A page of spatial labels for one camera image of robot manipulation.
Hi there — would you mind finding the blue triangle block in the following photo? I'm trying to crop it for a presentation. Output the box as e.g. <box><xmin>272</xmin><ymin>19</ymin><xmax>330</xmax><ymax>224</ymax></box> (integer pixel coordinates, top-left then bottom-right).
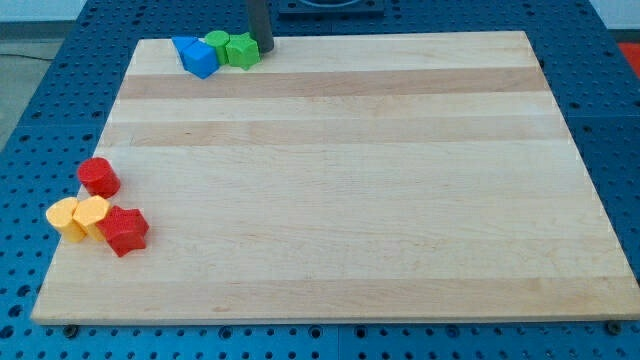
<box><xmin>171</xmin><ymin>36</ymin><xmax>198</xmax><ymax>63</ymax></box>

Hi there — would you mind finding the red object at right edge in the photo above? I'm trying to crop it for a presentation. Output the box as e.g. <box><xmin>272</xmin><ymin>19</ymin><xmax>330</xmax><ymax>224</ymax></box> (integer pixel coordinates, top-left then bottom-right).
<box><xmin>618</xmin><ymin>42</ymin><xmax>640</xmax><ymax>77</ymax></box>

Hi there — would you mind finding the green cylinder block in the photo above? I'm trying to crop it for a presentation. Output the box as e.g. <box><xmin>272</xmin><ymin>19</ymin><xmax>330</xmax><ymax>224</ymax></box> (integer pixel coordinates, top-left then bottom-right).
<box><xmin>204</xmin><ymin>30</ymin><xmax>230</xmax><ymax>65</ymax></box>

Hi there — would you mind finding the green star block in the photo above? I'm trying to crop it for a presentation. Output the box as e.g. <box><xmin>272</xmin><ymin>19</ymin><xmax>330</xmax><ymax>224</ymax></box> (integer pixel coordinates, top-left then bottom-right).
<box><xmin>225</xmin><ymin>33</ymin><xmax>261</xmax><ymax>70</ymax></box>

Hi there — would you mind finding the red cylinder block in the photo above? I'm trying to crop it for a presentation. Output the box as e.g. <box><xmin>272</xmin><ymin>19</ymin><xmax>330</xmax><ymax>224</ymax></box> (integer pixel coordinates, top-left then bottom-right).
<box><xmin>77</xmin><ymin>157</ymin><xmax>121</xmax><ymax>198</ymax></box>

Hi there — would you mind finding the blue cube block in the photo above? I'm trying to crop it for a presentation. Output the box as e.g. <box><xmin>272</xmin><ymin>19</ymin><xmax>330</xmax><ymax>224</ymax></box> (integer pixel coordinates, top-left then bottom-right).
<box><xmin>180</xmin><ymin>41</ymin><xmax>219</xmax><ymax>79</ymax></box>

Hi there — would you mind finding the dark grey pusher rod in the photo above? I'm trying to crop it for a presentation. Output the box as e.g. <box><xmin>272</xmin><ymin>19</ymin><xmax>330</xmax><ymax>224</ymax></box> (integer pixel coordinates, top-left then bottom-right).
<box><xmin>246</xmin><ymin>0</ymin><xmax>275</xmax><ymax>53</ymax></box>

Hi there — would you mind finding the yellow hexagon block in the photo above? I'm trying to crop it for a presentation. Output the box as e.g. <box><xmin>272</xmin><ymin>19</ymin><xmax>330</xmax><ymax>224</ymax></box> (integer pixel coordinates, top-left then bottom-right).
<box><xmin>72</xmin><ymin>195</ymin><xmax>111</xmax><ymax>241</ymax></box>

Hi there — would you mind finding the red star block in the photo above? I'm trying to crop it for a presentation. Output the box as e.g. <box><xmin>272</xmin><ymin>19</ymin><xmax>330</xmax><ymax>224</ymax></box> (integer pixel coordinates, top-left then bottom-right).
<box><xmin>97</xmin><ymin>206</ymin><xmax>149</xmax><ymax>257</ymax></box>

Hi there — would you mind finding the yellow cylinder block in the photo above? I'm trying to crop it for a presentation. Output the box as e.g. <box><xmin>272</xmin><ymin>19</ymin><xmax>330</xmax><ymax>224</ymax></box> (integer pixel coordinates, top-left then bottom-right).
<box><xmin>45</xmin><ymin>197</ymin><xmax>86</xmax><ymax>243</ymax></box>

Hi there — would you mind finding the wooden board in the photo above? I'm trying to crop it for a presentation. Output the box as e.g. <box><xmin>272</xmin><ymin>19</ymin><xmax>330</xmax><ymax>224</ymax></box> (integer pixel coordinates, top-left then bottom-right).
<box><xmin>32</xmin><ymin>31</ymin><xmax>639</xmax><ymax>325</ymax></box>

